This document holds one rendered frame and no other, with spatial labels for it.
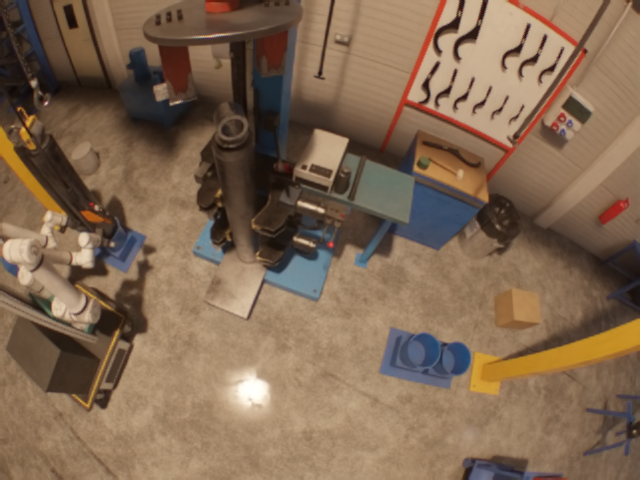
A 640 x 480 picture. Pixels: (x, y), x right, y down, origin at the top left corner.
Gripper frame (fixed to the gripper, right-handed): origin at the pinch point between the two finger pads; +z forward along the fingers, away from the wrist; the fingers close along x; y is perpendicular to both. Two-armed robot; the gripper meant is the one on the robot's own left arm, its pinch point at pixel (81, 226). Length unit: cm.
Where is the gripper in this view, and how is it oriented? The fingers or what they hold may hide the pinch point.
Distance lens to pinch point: 246.7
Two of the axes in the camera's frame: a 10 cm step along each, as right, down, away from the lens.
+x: -8.9, -4.1, 2.1
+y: 4.3, -9.0, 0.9
